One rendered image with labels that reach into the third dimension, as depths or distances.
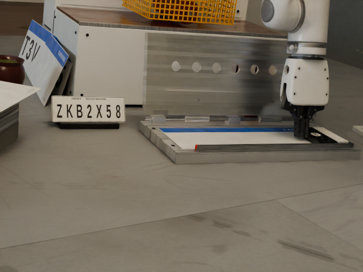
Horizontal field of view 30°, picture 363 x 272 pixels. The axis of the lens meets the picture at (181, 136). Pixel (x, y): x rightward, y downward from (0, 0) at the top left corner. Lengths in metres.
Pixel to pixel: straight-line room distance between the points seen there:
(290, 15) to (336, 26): 2.85
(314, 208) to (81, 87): 0.64
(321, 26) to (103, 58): 0.49
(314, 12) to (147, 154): 0.46
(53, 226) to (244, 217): 0.31
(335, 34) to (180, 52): 2.85
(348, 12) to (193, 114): 2.81
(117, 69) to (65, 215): 0.62
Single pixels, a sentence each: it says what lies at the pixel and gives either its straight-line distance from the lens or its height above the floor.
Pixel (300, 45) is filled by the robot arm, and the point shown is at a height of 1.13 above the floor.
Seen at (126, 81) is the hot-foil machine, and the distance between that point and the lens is 1.60.
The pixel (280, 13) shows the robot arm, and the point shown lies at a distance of 1.41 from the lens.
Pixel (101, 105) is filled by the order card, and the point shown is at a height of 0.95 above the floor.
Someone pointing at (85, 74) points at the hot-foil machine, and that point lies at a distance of 1.57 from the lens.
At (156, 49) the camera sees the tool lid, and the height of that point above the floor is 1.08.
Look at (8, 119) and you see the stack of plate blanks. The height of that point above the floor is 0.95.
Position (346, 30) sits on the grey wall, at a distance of 4.21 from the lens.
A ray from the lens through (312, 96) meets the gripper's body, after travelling 1.48.
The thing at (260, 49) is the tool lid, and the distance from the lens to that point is 1.57.
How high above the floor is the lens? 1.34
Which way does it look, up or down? 18 degrees down
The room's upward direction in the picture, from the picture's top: 8 degrees clockwise
